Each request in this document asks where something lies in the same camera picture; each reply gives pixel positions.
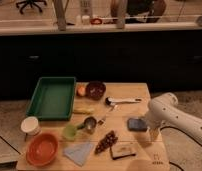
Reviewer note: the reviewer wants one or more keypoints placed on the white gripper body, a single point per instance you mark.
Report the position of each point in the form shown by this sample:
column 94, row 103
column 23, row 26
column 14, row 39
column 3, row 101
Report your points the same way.
column 154, row 133

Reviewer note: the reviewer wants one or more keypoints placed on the blue sponge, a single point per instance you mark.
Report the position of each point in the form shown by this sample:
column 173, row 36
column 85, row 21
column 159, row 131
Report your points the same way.
column 136, row 125

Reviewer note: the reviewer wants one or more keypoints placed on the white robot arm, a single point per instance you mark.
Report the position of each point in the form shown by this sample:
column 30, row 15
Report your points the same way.
column 164, row 108

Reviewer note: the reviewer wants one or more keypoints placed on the dark purple bowl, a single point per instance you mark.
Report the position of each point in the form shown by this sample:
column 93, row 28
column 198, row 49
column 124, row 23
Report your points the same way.
column 95, row 90

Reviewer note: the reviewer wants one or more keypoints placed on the orange bowl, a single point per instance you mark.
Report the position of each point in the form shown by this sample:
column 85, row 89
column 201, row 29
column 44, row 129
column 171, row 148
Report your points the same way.
column 42, row 149

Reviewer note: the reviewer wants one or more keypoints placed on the metal measuring cup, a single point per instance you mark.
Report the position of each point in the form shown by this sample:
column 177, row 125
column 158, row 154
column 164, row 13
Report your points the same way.
column 90, row 124

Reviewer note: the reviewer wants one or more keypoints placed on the yellow banana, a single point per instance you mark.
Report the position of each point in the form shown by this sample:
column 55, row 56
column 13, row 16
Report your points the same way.
column 82, row 110

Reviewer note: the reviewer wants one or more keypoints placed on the blue cloth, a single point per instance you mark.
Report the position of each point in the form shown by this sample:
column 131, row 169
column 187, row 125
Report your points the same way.
column 78, row 153

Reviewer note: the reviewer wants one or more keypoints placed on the orange fruit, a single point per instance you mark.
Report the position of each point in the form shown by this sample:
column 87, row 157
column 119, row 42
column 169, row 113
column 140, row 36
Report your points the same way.
column 81, row 91

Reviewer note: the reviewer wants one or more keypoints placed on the green measuring cup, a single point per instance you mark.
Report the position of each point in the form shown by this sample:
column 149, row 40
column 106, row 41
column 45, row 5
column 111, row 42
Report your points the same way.
column 69, row 132

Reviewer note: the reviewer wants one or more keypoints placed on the green plastic tray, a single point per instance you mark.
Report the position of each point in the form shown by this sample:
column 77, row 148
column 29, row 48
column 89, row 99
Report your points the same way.
column 53, row 98

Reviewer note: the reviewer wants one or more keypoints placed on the seated person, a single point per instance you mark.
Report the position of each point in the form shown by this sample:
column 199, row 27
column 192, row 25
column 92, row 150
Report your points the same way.
column 154, row 8

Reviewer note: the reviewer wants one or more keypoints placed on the white cup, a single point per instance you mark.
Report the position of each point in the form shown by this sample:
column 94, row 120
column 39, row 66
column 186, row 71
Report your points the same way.
column 30, row 125

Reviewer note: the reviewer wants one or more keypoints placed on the red object on ledge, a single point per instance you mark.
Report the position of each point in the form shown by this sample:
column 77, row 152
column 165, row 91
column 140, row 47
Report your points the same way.
column 96, row 21

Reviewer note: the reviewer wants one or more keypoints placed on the black office chair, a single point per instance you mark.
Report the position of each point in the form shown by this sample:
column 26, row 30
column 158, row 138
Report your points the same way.
column 21, row 5

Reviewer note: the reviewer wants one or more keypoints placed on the white handled spoon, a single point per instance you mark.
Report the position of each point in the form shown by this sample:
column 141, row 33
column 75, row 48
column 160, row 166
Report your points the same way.
column 115, row 101

